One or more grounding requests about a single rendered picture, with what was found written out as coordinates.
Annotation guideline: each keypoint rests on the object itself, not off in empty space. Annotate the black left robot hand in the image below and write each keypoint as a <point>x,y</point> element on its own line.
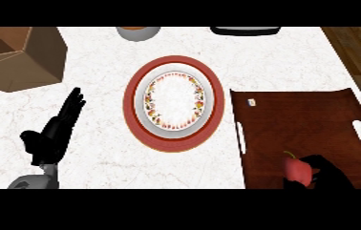
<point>57,129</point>

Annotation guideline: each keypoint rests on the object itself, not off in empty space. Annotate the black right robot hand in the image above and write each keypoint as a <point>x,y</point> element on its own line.
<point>328,175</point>

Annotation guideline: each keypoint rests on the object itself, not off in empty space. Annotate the grey round bowl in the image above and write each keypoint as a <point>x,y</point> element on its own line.
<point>137,33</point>

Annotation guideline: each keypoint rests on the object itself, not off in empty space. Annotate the brown cardboard box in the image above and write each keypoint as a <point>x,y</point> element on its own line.
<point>28,58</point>

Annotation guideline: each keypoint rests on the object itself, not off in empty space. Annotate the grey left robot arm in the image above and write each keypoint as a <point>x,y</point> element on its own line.
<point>35,179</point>

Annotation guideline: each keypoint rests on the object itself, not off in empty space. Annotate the dark brown wooden tray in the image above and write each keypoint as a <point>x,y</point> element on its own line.
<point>300,129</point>

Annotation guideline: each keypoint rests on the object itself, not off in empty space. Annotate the red bell pepper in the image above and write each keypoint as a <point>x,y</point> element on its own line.
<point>295,171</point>

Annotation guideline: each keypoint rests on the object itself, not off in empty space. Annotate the red round placemat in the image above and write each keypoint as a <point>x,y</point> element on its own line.
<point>173,103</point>

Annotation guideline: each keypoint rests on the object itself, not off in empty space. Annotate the brown wooden cabinet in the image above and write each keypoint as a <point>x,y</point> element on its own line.
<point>346,51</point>

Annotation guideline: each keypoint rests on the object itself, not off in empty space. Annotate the white floral rimmed plate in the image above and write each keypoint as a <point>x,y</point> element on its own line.
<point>173,101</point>

